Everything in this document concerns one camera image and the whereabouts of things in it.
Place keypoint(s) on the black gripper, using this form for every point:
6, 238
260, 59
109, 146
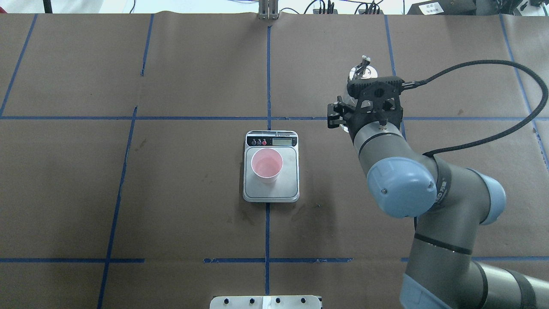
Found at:
335, 116

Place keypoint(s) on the clear glass sauce bottle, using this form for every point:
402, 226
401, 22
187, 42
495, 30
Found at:
364, 70

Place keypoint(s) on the pink plastic cup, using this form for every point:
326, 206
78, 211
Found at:
267, 164

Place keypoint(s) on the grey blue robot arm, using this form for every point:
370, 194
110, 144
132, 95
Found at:
449, 203

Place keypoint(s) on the white digital kitchen scale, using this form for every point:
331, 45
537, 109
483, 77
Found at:
286, 189

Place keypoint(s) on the black labelled box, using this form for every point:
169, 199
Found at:
443, 7

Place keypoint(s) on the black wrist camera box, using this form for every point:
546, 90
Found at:
375, 88

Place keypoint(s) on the aluminium frame post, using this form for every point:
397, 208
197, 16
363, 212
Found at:
268, 9

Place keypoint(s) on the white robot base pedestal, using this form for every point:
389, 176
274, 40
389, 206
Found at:
267, 302

